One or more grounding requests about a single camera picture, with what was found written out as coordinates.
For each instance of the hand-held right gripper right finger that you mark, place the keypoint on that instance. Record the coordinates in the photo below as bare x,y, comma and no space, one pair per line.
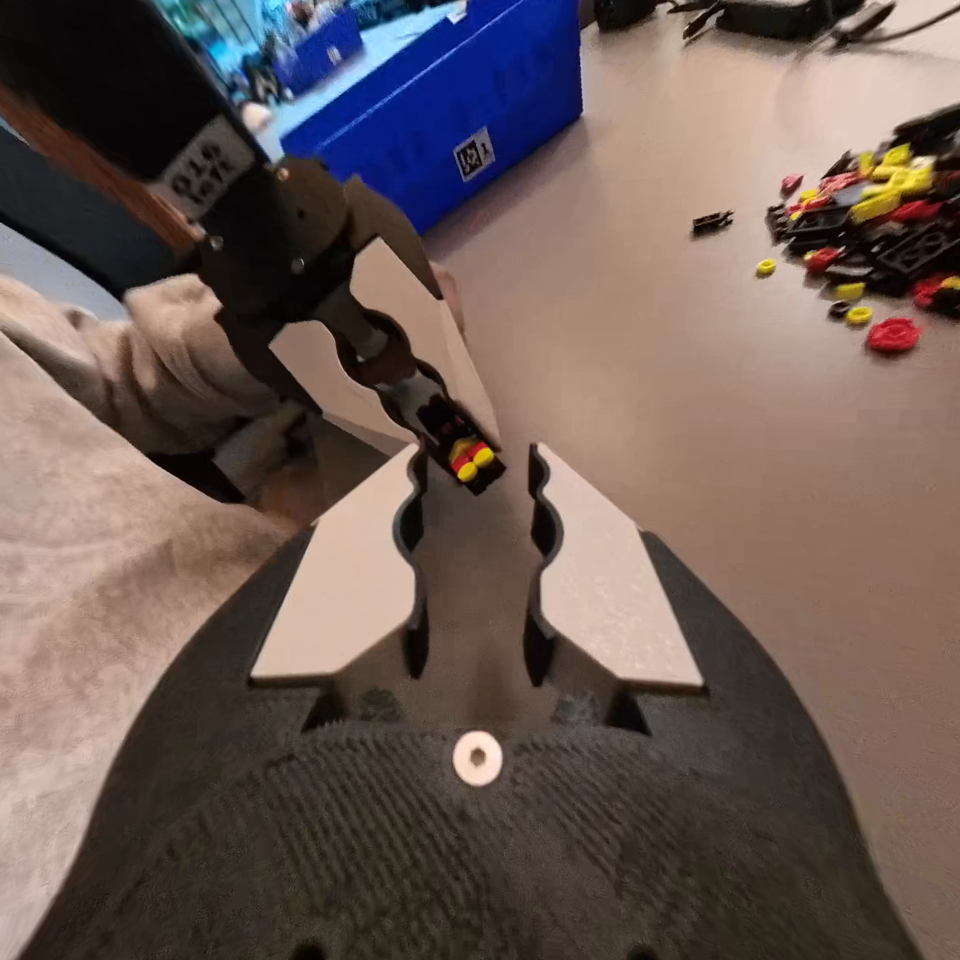
615,600

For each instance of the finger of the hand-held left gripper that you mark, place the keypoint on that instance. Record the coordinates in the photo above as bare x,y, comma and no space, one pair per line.
315,367
420,300

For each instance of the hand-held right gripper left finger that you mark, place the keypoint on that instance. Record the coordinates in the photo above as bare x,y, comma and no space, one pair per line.
337,600

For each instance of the black red yellow lego assembly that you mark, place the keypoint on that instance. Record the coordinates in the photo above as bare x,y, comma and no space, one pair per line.
469,457

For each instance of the person's left forearm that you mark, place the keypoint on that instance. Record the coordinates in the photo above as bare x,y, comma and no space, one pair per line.
150,352

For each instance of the small black lego piece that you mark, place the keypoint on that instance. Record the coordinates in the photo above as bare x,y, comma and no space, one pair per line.
712,223

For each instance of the red round lego piece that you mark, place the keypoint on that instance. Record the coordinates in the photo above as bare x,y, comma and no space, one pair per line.
892,335

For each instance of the red lego slope piece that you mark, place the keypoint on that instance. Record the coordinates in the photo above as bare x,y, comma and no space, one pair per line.
791,184

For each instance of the pile of lego pieces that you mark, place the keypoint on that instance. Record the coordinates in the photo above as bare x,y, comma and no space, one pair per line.
885,217

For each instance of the white rounded object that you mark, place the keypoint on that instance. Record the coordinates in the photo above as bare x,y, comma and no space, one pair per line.
256,114

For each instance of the blue plastic bin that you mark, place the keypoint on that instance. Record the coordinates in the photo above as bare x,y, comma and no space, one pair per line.
450,97

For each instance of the small blue bin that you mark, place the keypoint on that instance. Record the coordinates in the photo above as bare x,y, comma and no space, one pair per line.
319,52

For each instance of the person's grey sweater torso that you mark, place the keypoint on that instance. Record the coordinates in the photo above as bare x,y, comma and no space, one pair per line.
75,637

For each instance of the flat black power adapter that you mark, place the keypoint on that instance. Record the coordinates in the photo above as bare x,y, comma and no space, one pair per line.
787,19

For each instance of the wooden post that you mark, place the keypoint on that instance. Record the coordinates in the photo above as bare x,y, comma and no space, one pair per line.
90,157

